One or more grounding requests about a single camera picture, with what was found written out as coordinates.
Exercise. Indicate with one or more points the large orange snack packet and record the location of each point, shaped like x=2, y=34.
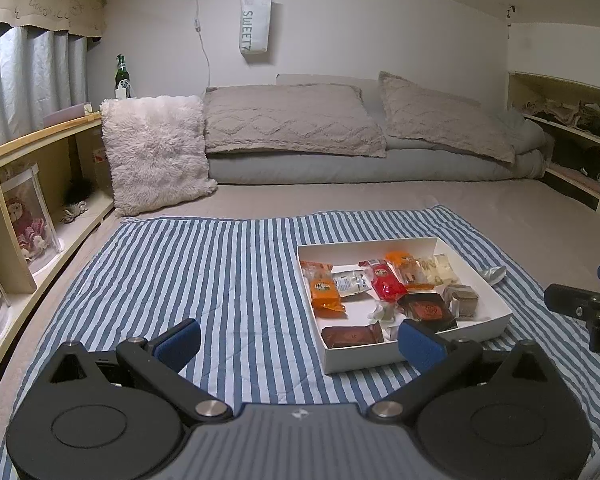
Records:
x=324, y=292

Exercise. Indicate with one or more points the grey curtain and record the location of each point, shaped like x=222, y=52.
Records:
x=25, y=90

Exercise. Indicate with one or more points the cream wall shelf nook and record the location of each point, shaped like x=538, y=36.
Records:
x=514, y=95

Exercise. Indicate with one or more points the clear packet with brown cake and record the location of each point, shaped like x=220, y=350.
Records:
x=461, y=300

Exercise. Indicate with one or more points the pink box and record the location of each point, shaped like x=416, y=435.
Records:
x=65, y=114

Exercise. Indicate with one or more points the small pale ornament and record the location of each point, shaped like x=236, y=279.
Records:
x=74, y=210

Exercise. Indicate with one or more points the white fluffy pillow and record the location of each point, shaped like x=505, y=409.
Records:
x=155, y=155

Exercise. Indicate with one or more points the wooden bedside shelf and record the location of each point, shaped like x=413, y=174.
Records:
x=40, y=135

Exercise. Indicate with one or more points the orange and clear snack packet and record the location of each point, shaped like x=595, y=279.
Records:
x=402, y=262

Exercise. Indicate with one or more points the wide beige textured pillow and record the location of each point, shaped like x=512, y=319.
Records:
x=290, y=120

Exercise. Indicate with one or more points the doll in clear box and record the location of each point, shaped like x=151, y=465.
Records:
x=27, y=220

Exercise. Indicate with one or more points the folded grey duvet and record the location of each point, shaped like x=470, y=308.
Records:
x=355, y=167

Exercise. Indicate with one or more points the brown snack packet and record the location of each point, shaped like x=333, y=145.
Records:
x=352, y=336

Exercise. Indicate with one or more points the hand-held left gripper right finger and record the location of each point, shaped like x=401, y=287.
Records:
x=421, y=347

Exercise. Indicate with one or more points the small beige candy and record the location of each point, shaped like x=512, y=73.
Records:
x=380, y=312

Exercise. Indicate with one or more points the dark red mooncake packet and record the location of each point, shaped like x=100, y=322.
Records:
x=427, y=310

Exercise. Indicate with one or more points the white hanging fabric bag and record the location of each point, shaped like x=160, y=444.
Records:
x=255, y=25

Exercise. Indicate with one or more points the small orange strip packet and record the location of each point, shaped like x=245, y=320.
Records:
x=420, y=287

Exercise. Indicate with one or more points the red snack packet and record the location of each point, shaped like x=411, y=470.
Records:
x=387, y=285

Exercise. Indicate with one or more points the small silver wrapper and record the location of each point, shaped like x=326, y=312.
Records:
x=495, y=274

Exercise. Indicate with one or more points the narrow beige textured pillow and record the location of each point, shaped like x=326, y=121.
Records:
x=440, y=120

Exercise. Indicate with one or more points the green glass bottle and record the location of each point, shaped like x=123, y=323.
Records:
x=122, y=77

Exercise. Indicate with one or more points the white cardboard box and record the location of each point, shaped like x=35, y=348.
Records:
x=360, y=360

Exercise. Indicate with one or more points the white and blue snack packet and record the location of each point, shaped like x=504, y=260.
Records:
x=350, y=282

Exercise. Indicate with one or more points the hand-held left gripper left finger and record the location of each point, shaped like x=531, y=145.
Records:
x=177, y=347

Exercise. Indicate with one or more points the cream yellow pastry packet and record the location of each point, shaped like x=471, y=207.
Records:
x=442, y=270

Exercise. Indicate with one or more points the crumpled cloths in nook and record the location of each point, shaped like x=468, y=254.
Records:
x=560, y=112

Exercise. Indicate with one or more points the blue striped blanket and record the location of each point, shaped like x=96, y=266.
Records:
x=205, y=270

